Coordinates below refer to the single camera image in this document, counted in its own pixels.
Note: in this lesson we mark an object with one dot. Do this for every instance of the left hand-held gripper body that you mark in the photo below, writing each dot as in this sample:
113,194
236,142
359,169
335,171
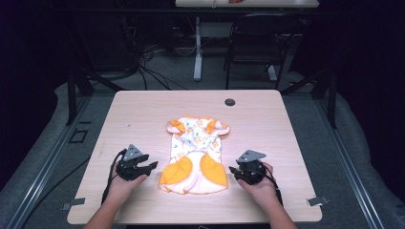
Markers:
129,170

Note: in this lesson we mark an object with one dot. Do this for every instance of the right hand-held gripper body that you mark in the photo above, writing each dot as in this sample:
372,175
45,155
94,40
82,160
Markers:
253,171

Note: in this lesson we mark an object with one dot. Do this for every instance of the orange and white baby dress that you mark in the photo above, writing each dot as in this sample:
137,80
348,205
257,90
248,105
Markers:
196,140

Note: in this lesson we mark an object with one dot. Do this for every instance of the person's left hand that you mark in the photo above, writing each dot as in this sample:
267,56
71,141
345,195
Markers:
122,189

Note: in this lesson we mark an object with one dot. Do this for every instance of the person's right hand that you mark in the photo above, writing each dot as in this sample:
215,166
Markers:
262,192

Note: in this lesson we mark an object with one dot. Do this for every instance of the dark round table grommet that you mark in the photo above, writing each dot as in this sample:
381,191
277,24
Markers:
229,102

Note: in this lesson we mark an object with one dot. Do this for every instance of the black metal stand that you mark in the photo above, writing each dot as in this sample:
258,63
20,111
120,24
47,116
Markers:
332,101
71,95

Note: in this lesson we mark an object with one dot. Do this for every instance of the black folding chair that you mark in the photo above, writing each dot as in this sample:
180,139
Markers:
264,30

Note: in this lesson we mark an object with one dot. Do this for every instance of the white desk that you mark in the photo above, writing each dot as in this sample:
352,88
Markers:
270,4

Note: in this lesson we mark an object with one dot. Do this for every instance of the red thing on desk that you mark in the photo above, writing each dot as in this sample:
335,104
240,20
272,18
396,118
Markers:
236,1

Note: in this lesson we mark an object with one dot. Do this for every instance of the grey metal table bracket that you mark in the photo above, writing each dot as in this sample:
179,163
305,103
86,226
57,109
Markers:
317,200
74,202

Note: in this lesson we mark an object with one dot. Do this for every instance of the aluminium floor rail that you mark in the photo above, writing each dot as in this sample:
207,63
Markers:
47,162
350,162

